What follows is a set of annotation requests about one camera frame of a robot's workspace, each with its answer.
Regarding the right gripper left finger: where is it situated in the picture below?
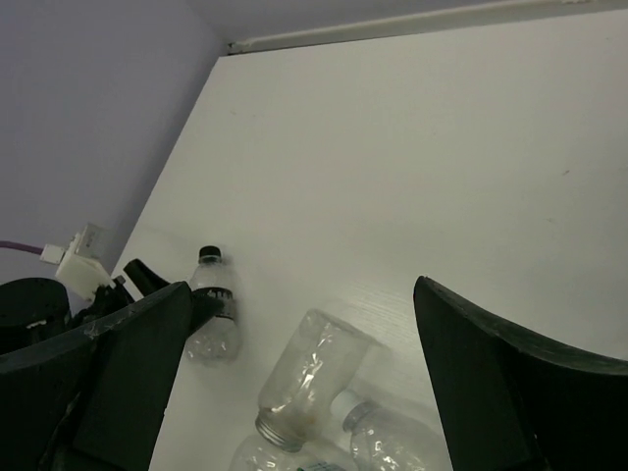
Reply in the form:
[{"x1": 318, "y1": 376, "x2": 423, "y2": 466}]
[{"x1": 1, "y1": 283, "x2": 191, "y2": 470}]

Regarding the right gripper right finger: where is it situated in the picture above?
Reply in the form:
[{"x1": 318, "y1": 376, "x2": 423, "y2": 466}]
[{"x1": 413, "y1": 276, "x2": 627, "y2": 470}]

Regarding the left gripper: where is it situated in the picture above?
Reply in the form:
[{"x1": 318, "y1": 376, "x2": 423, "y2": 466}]
[{"x1": 73, "y1": 259, "x2": 225, "y2": 336}]

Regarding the black label small bottle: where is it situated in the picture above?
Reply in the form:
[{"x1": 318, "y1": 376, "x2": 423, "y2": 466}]
[{"x1": 185, "y1": 245, "x2": 241, "y2": 367}]

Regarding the clear plastic jar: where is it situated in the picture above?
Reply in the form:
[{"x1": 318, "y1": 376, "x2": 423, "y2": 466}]
[{"x1": 254, "y1": 309, "x2": 377, "y2": 453}]

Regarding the green label plastic bottle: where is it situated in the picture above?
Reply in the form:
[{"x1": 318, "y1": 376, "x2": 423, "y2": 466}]
[{"x1": 229, "y1": 435, "x2": 356, "y2": 471}]

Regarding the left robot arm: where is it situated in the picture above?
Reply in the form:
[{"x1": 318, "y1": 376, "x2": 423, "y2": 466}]
[{"x1": 1, "y1": 259, "x2": 169, "y2": 354}]

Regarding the clear crumpled plastic bottle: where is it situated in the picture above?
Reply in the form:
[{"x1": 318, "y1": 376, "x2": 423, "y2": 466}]
[{"x1": 330, "y1": 390, "x2": 452, "y2": 470}]

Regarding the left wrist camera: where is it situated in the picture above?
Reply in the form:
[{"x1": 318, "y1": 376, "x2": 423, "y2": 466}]
[{"x1": 39, "y1": 223, "x2": 113, "y2": 301}]

